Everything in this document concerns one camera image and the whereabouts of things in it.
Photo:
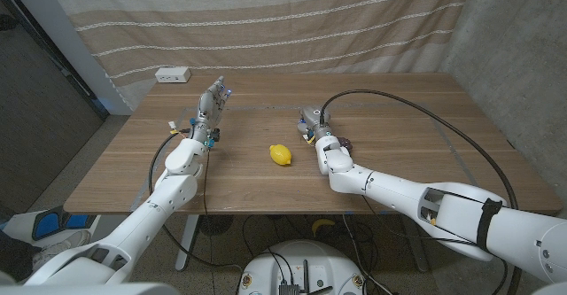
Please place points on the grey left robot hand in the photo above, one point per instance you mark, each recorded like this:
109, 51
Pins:
210, 106

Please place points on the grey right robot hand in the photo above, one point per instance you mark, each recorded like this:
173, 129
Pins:
315, 120

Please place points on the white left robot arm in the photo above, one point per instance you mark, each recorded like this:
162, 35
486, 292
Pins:
146, 217

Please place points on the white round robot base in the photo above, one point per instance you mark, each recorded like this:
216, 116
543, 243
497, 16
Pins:
328, 264

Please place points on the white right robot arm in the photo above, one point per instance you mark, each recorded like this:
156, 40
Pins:
398, 193

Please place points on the yellow lemon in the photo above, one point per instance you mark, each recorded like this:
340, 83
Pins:
280, 154

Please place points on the purple grape bunch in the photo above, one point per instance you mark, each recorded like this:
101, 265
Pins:
347, 143

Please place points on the white power strip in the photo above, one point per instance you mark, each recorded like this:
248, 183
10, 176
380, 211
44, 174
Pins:
173, 75

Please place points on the beige striped backdrop cloth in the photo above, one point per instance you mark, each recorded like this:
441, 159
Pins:
266, 25

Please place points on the yellow banana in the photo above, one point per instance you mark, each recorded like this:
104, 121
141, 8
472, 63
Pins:
322, 224

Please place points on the round black floor grille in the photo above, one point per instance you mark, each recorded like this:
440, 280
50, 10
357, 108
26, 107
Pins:
215, 225

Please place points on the white table leg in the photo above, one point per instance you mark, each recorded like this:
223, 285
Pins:
188, 237

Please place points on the grey table leg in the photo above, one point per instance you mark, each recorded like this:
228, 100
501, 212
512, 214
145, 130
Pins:
416, 250

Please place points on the white device with blue pads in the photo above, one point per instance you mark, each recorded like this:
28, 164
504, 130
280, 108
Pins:
48, 224

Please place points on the grey shoe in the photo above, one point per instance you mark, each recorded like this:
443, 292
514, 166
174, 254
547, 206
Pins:
59, 246

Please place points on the white robot torso edge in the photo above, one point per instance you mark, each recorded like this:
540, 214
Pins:
88, 289

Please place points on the dark perforated wall panel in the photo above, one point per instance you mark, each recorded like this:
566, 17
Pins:
40, 122

